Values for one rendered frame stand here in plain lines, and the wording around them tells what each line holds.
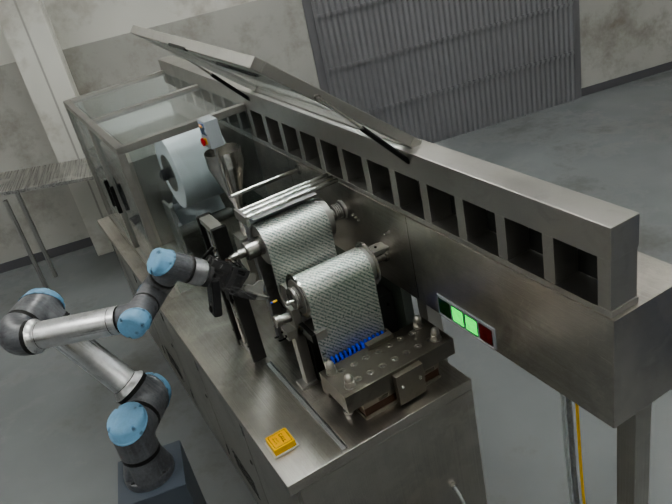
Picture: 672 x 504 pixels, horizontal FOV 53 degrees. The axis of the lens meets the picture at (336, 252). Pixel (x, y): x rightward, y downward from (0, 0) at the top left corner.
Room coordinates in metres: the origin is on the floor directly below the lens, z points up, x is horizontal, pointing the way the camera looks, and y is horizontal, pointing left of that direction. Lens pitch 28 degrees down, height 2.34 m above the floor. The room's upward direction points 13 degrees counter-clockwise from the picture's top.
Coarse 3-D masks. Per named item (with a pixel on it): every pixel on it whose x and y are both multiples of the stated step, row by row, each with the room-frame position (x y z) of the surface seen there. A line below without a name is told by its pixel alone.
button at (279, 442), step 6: (276, 432) 1.58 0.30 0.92; (282, 432) 1.57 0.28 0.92; (288, 432) 1.57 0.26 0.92; (270, 438) 1.56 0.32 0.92; (276, 438) 1.55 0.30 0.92; (282, 438) 1.55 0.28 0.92; (288, 438) 1.54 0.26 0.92; (270, 444) 1.54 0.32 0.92; (276, 444) 1.53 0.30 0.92; (282, 444) 1.52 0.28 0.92; (288, 444) 1.52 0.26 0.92; (294, 444) 1.53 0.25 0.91; (276, 450) 1.51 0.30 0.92; (282, 450) 1.51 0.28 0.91
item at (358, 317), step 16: (368, 288) 1.82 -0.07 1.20; (336, 304) 1.77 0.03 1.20; (352, 304) 1.79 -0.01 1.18; (368, 304) 1.81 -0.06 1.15; (320, 320) 1.74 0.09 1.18; (336, 320) 1.76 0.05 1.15; (352, 320) 1.79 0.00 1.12; (368, 320) 1.81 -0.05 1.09; (336, 336) 1.76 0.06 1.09; (352, 336) 1.78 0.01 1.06; (368, 336) 1.80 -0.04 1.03; (336, 352) 1.75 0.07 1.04
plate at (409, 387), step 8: (408, 368) 1.62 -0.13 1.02; (416, 368) 1.62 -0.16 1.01; (392, 376) 1.60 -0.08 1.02; (400, 376) 1.59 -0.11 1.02; (408, 376) 1.61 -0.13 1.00; (416, 376) 1.62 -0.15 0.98; (424, 376) 1.63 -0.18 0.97; (400, 384) 1.59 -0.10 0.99; (408, 384) 1.60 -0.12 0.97; (416, 384) 1.61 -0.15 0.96; (424, 384) 1.63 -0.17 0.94; (400, 392) 1.59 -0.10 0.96; (408, 392) 1.60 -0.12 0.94; (416, 392) 1.61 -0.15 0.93; (400, 400) 1.59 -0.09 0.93; (408, 400) 1.60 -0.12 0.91
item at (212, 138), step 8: (200, 120) 2.30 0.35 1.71; (208, 120) 2.28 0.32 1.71; (216, 120) 2.29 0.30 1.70; (200, 128) 2.31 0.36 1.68; (208, 128) 2.27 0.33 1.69; (216, 128) 2.28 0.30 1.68; (208, 136) 2.27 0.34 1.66; (216, 136) 2.28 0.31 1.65; (208, 144) 2.28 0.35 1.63; (216, 144) 2.28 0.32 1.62
